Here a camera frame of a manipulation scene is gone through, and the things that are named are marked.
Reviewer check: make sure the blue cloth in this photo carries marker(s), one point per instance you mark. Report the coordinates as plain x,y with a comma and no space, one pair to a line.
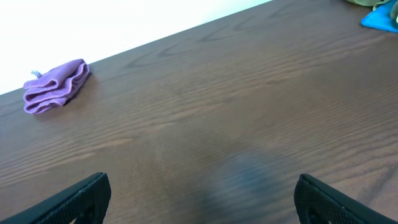
384,17

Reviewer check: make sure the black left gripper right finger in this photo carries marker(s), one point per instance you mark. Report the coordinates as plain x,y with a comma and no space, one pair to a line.
318,203

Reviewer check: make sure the folded purple cloth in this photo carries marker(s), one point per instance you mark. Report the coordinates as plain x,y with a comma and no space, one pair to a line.
56,87

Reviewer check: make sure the olive green crumpled cloth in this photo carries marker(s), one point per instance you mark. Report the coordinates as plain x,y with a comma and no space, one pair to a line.
375,4

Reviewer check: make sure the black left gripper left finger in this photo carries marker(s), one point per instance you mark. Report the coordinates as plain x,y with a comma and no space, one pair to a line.
84,202

